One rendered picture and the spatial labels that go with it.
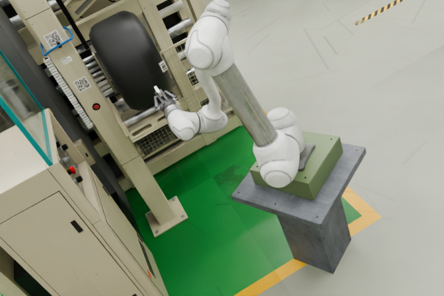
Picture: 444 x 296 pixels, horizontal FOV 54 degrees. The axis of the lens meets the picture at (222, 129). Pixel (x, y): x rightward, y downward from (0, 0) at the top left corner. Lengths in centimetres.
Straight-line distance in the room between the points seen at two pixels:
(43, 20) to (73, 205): 97
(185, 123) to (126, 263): 78
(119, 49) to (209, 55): 96
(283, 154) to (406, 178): 134
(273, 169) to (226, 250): 120
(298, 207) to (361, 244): 72
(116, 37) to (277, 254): 156
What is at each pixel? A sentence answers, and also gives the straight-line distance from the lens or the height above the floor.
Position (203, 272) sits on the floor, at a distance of 284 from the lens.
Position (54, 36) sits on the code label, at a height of 152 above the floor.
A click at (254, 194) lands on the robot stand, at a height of 65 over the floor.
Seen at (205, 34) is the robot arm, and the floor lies 158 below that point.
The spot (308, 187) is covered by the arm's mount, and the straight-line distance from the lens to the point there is 200.
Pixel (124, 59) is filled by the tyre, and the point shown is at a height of 130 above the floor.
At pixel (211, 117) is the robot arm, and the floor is 105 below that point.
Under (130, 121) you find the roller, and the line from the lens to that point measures 262.
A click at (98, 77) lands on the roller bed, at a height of 104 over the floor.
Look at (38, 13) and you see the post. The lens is 243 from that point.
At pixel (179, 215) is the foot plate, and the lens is 320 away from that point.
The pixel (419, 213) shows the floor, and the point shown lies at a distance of 280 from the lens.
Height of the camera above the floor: 218
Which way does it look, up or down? 35 degrees down
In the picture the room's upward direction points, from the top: 24 degrees counter-clockwise
